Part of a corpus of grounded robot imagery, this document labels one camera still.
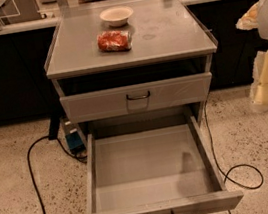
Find black cable on left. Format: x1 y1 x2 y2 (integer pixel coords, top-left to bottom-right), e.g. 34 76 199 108
23 129 97 214

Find dark counter cabinets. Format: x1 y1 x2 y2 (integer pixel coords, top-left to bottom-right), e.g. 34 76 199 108
0 0 268 126

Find grey drawer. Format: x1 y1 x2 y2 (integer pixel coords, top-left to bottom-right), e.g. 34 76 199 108
60 72 212 123
86 116 243 214

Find grey closed top drawer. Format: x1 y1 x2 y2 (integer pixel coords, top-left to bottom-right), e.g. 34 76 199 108
60 72 212 123

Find grey drawer cabinet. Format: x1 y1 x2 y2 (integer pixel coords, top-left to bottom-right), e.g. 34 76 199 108
46 0 217 149

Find blue box on floor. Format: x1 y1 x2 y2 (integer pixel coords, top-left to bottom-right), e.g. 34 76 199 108
61 118 85 154

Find white bowl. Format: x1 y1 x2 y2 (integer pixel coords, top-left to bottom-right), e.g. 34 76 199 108
99 6 133 27

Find red crushed soda can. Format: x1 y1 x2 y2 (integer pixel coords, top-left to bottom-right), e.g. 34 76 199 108
97 30 132 52

